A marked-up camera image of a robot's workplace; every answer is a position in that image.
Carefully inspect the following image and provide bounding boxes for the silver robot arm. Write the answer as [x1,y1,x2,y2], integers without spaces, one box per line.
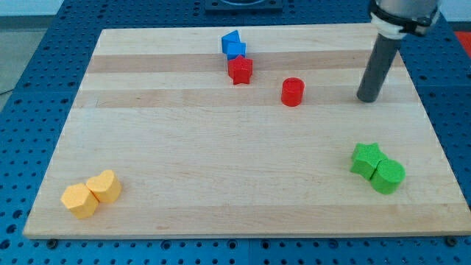
[369,0,441,40]

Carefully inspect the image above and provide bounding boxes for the red star block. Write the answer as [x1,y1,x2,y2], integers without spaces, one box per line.
[227,55,253,85]

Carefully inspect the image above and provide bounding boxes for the green star block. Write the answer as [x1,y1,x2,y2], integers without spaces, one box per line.
[350,143,387,180]

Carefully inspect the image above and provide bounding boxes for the red cylinder block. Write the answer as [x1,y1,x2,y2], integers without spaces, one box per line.
[280,77,305,107]

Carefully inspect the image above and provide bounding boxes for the wooden board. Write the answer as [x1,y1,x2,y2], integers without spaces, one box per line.
[24,24,470,239]

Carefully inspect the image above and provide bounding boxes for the blue cube block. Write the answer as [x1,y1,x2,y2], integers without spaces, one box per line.
[226,42,247,60]

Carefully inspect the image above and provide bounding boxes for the blue triangle block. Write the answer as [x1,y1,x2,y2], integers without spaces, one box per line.
[221,30,241,54]

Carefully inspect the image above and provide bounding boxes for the yellow heart block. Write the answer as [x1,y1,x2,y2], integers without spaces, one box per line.
[85,169,122,203]

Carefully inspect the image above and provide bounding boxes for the green cylinder block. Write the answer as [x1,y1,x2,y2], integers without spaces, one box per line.
[370,159,406,194]

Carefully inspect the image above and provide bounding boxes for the yellow hexagon block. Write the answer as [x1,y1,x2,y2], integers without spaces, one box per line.
[60,183,99,219]

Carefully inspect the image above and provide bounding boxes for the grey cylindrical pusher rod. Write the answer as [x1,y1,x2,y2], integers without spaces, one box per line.
[356,34,401,103]

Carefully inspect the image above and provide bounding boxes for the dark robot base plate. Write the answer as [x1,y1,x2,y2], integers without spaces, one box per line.
[204,0,283,12]

